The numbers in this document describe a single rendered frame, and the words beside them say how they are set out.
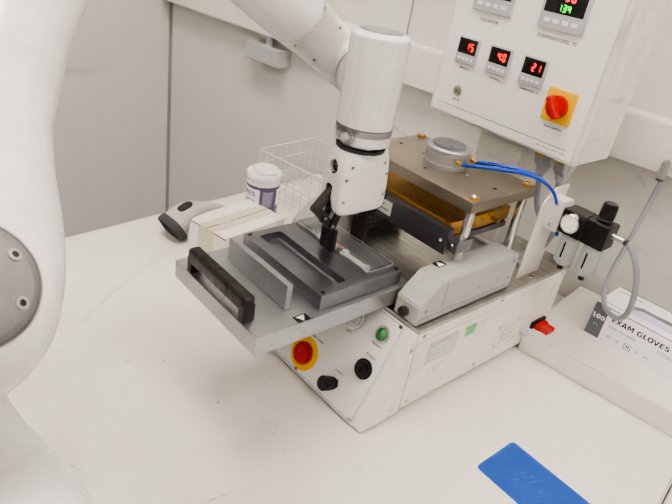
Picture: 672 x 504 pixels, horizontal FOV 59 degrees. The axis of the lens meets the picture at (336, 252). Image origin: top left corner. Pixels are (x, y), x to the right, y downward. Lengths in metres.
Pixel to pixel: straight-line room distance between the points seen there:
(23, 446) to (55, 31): 0.30
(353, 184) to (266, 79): 1.22
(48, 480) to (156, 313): 0.80
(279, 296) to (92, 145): 1.67
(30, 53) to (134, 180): 2.09
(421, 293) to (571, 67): 0.45
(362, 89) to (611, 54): 0.42
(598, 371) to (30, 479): 1.03
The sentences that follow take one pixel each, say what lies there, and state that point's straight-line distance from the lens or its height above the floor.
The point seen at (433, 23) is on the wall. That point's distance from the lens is 1.63.
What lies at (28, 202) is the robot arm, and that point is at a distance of 0.38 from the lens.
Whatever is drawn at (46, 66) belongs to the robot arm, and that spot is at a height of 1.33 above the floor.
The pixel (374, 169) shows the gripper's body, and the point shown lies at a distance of 0.89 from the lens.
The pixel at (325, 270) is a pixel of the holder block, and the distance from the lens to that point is 0.91.
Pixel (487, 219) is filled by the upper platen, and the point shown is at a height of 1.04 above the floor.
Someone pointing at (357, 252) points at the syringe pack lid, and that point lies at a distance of 0.93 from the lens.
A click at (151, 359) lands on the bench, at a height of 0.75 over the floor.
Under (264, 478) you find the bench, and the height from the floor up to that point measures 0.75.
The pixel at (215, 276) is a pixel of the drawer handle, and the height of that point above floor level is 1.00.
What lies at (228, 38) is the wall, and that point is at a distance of 2.19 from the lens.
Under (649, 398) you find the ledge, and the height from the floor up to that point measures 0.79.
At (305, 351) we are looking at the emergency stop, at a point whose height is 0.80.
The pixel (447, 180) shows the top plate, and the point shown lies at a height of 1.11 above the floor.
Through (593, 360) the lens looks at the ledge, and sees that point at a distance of 1.26.
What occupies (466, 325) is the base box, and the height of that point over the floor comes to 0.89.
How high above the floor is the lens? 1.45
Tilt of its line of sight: 29 degrees down
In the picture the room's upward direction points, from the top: 10 degrees clockwise
